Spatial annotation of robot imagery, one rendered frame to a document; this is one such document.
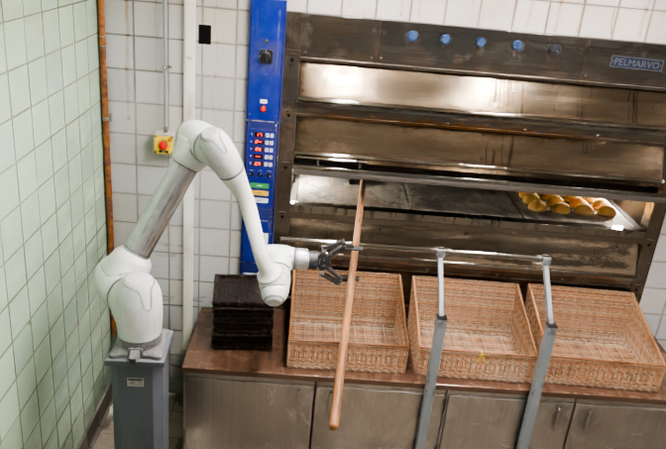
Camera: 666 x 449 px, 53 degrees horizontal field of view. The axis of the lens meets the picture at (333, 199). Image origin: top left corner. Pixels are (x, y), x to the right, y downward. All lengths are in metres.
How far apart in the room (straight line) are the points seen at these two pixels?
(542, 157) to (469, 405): 1.23
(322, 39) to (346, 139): 0.48
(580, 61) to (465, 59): 0.53
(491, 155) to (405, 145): 0.41
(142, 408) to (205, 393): 0.67
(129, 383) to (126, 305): 0.30
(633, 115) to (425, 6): 1.12
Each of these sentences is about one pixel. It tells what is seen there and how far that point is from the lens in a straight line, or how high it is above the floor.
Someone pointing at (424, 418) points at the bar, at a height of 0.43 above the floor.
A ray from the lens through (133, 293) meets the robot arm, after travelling 2.40.
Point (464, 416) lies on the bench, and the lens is 3.34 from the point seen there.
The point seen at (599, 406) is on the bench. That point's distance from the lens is 3.48.
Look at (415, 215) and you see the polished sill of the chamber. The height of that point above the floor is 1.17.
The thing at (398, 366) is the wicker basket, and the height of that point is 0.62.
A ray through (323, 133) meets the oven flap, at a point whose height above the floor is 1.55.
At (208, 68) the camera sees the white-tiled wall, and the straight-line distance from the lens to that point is 3.17.
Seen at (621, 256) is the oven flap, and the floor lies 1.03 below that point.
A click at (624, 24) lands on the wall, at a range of 3.37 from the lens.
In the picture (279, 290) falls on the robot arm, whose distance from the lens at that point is 2.57.
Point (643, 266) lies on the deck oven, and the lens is 3.82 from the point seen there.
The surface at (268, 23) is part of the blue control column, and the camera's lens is 3.07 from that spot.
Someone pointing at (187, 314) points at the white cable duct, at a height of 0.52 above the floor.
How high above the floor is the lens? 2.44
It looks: 22 degrees down
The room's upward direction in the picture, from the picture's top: 5 degrees clockwise
